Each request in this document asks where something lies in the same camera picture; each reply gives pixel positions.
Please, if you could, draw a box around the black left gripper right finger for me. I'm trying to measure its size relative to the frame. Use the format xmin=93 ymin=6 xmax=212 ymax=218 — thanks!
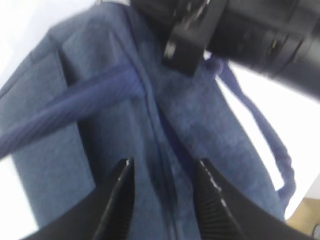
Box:
xmin=193 ymin=159 xmax=311 ymax=240

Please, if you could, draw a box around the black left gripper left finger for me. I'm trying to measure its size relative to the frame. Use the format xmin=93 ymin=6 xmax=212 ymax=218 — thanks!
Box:
xmin=27 ymin=158 xmax=135 ymax=240

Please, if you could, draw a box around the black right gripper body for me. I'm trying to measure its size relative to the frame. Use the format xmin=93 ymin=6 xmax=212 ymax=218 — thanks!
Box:
xmin=132 ymin=0 xmax=320 ymax=95

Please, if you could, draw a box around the dark navy lunch bag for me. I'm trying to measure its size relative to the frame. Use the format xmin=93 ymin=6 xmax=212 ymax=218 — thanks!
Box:
xmin=0 ymin=1 xmax=296 ymax=240

